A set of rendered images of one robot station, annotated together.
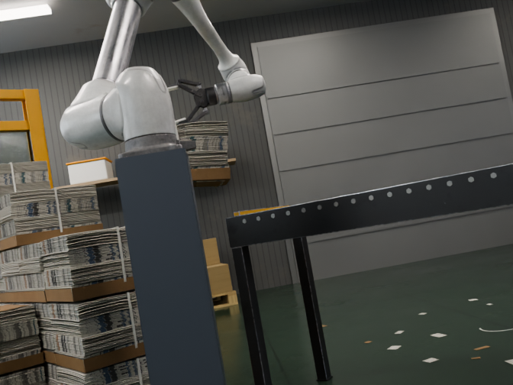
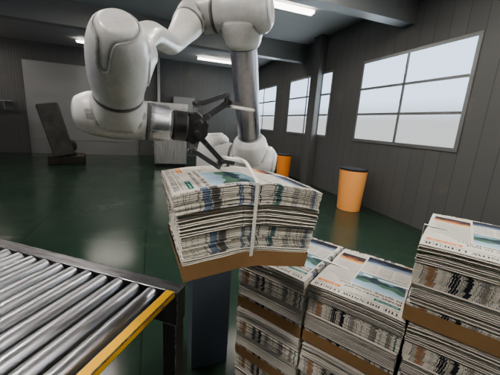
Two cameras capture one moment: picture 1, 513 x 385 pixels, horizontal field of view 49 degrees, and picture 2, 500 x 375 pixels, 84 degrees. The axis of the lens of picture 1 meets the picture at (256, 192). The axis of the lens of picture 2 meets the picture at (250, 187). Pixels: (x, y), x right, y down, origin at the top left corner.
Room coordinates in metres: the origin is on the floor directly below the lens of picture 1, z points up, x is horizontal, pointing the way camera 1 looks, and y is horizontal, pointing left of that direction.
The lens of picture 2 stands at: (3.04, 0.11, 1.33)
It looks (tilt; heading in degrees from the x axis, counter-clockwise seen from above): 13 degrees down; 165
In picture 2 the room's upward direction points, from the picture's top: 4 degrees clockwise
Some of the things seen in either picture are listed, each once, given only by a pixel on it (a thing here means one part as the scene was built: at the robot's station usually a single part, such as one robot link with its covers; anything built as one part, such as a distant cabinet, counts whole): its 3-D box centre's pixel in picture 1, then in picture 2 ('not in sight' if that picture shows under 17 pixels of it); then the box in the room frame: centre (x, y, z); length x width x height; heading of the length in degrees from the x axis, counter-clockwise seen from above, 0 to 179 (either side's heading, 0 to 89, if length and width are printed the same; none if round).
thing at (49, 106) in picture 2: not in sight; (64, 133); (-5.37, -2.73, 0.77); 0.95 x 0.92 x 1.55; 98
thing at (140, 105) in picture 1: (142, 104); (214, 155); (1.66, 0.29, 1.17); 0.18 x 0.16 x 0.22; 62
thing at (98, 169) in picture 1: (91, 173); not in sight; (6.23, 1.79, 1.66); 0.44 x 0.37 x 0.24; 95
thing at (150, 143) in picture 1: (159, 147); not in sight; (1.66, 0.26, 1.03); 0.22 x 0.18 x 0.06; 95
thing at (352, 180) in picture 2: not in sight; (350, 188); (-0.99, 3.01, 0.36); 0.47 x 0.45 x 0.72; 5
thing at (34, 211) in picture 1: (47, 218); (475, 274); (2.51, 0.94, 0.95); 0.38 x 0.29 x 0.23; 128
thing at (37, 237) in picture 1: (51, 237); (466, 300); (2.51, 0.94, 0.86); 0.38 x 0.29 x 0.04; 128
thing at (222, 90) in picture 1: (222, 93); (159, 123); (2.30, 0.07, 1.31); 0.09 x 0.06 x 0.09; 6
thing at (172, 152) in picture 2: not in sight; (167, 135); (-5.60, -0.15, 0.87); 1.35 x 1.08 x 1.74; 2
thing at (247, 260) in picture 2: not in sight; (233, 237); (2.27, 0.28, 0.99); 0.28 x 0.06 x 0.04; 7
